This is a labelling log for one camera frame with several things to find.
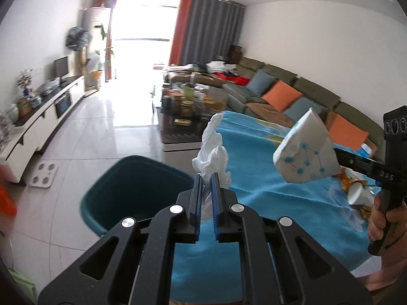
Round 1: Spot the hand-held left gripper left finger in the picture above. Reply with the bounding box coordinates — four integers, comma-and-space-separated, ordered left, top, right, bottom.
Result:
37, 173, 203, 305

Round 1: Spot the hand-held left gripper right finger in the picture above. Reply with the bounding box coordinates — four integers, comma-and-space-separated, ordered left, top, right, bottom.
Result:
211, 172, 373, 305

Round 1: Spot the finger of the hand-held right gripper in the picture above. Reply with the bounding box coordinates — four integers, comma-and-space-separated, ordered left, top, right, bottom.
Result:
332, 146, 371, 176

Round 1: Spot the white carton with blue dots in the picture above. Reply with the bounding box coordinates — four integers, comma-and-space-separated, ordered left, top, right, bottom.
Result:
273, 108, 341, 185

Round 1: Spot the white tissue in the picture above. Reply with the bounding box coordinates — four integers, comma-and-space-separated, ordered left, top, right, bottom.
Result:
192, 112, 232, 220

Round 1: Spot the teal plastic bin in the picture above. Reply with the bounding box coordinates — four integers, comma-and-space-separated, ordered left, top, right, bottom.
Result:
79, 155, 196, 237

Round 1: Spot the person's right forearm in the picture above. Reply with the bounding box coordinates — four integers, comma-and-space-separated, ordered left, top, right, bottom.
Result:
365, 259, 405, 293

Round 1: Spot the person's right hand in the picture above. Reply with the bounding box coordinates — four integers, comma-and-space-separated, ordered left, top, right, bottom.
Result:
368, 194, 407, 241

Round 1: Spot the orange cushion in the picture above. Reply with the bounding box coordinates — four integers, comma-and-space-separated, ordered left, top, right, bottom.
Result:
327, 114, 370, 150
261, 80, 303, 112

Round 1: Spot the white paper cup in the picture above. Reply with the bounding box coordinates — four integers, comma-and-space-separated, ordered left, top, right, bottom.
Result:
346, 181, 367, 206

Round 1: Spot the blue floral blanket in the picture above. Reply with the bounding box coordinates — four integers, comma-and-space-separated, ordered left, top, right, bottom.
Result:
168, 111, 386, 302

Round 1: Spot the clear plastic wrapper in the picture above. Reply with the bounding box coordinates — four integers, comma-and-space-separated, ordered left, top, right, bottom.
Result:
343, 206, 370, 233

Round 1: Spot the large blue cushion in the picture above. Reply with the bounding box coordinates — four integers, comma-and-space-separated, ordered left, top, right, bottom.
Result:
283, 97, 319, 123

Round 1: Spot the cluttered coffee table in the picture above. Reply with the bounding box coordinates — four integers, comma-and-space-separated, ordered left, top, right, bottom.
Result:
157, 83, 230, 153

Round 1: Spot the olive green sofa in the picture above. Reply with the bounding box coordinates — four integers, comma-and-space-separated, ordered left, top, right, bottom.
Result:
165, 55, 387, 163

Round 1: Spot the brown seat mat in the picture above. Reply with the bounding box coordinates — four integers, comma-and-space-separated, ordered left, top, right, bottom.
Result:
245, 102, 295, 128

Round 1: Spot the small blue cushion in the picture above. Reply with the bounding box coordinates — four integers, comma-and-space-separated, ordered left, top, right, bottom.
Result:
246, 70, 276, 96

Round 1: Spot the red cloth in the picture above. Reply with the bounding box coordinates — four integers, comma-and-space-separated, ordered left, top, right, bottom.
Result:
214, 71, 252, 86

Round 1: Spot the pile of clothes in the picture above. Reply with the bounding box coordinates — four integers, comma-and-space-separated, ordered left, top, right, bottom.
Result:
165, 60, 242, 86

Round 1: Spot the white bathroom scale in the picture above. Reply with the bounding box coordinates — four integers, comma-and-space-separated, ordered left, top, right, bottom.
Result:
30, 163, 60, 188

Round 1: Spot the grey curtain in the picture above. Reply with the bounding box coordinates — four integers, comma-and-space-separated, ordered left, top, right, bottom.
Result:
180, 0, 246, 68

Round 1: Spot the orange curtain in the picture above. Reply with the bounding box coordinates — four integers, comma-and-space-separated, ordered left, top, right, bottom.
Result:
168, 0, 193, 67

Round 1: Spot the green potted plant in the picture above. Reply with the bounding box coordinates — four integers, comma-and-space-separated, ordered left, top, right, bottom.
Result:
95, 25, 115, 71

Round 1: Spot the white television cabinet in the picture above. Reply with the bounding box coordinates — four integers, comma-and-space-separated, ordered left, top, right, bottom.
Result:
0, 74, 86, 184

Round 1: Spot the white standing air conditioner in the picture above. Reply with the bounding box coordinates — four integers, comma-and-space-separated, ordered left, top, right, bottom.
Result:
83, 6, 112, 91

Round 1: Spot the black television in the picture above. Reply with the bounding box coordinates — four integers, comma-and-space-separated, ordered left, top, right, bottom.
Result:
52, 56, 70, 79

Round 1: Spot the fan under black cover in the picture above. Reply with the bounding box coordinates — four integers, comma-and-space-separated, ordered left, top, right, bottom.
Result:
66, 26, 90, 52

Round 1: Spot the flower vase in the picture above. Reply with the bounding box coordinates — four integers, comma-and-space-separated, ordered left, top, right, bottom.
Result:
17, 70, 34, 98

